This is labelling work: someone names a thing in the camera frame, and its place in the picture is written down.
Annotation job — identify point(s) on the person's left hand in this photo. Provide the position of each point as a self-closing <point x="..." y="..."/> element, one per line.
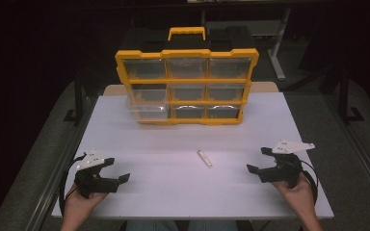
<point x="82" y="203"/>

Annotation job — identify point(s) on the yellow and black organizer case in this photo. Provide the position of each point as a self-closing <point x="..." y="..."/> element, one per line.
<point x="186" y="53"/>

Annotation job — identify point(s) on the white-legged desk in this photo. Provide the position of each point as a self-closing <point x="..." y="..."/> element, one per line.
<point x="277" y="48"/>

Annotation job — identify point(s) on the person's right hand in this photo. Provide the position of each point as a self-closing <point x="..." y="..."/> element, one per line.
<point x="297" y="195"/>

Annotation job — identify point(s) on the black metal stand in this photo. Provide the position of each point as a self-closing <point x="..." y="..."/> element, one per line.
<point x="345" y="96"/>
<point x="78" y="99"/>

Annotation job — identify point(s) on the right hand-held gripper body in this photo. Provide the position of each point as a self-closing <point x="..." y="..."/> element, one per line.
<point x="284" y="170"/>

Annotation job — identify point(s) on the group of clear organizer drawers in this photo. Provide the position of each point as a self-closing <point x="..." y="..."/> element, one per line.
<point x="186" y="68"/>

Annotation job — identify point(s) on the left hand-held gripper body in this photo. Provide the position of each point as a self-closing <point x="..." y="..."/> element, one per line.
<point x="88" y="183"/>

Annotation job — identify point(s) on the small white stick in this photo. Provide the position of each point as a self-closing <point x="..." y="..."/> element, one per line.
<point x="204" y="158"/>

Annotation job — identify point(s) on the aluminium rail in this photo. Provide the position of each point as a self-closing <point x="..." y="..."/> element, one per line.
<point x="58" y="173"/>
<point x="363" y="144"/>

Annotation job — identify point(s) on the pulled-out clear plastic drawer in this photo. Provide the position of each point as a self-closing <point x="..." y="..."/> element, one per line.
<point x="147" y="110"/>

